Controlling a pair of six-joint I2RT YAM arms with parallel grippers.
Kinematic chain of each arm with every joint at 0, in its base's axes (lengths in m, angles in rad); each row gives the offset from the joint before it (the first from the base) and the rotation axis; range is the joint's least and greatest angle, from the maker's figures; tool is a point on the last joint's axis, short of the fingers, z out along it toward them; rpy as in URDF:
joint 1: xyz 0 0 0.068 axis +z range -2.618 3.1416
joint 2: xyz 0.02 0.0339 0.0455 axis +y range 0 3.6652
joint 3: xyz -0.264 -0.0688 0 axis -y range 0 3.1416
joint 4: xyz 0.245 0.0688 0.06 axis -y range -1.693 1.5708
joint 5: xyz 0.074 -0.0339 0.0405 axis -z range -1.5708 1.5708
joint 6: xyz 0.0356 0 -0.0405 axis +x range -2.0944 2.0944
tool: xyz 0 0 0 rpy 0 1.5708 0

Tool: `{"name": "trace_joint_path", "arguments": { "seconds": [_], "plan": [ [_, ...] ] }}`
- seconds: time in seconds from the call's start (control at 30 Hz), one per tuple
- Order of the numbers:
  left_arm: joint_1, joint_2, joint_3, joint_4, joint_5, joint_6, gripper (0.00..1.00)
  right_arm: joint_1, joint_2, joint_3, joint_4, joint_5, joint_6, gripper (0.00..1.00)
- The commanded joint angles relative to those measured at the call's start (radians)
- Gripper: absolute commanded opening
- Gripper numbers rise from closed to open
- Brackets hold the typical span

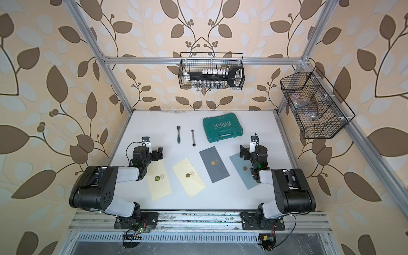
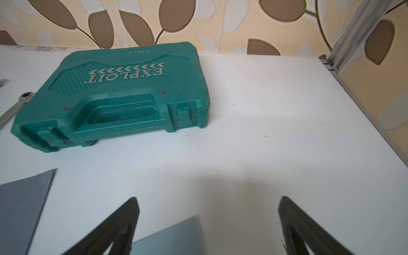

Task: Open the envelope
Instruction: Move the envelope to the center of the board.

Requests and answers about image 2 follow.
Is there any silver ratchet wrench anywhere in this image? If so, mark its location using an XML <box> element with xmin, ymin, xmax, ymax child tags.
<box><xmin>1</xmin><ymin>91</ymin><xmax>35</xmax><ymax>129</ymax></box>

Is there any dark grey envelope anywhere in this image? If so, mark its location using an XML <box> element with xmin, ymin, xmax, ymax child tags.
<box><xmin>1</xmin><ymin>169</ymin><xmax>57</xmax><ymax>255</ymax></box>

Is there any aluminium frame post right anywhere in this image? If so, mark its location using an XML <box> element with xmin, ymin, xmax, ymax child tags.
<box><xmin>322</xmin><ymin>1</ymin><xmax>408</xmax><ymax>165</ymax></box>

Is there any light blue-grey envelope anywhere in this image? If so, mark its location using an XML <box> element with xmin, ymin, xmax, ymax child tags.
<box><xmin>130</xmin><ymin>215</ymin><xmax>207</xmax><ymax>255</ymax></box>

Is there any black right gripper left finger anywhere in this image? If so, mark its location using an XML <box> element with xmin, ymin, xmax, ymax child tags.
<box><xmin>65</xmin><ymin>197</ymin><xmax>140</xmax><ymax>255</ymax></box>

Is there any green plastic tool case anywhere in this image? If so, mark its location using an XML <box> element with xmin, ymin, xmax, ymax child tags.
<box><xmin>11</xmin><ymin>42</ymin><xmax>210</xmax><ymax>153</ymax></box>

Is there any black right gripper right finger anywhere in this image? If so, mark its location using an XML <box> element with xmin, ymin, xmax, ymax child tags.
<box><xmin>278</xmin><ymin>196</ymin><xmax>352</xmax><ymax>255</ymax></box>

